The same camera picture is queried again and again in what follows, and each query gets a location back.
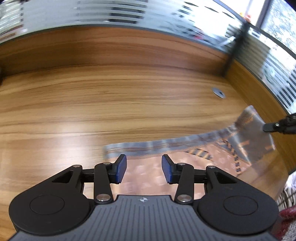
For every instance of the black partition post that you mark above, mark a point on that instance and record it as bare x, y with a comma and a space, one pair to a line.
235, 48

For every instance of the white striped cloth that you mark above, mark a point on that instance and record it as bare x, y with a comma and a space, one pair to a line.
290, 192

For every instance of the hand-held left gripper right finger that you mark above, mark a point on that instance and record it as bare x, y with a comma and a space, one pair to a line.
167, 169

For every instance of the pink-brown printed scarf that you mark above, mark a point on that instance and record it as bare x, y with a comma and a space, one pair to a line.
148, 171

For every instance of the metal desk grommet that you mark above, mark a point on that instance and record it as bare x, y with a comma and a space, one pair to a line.
218, 92

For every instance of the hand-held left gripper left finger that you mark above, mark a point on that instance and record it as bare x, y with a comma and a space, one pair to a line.
120, 168

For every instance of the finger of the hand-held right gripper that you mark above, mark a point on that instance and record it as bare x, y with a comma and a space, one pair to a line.
274, 126

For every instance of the dark red cloth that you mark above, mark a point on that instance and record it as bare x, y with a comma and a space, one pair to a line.
288, 210

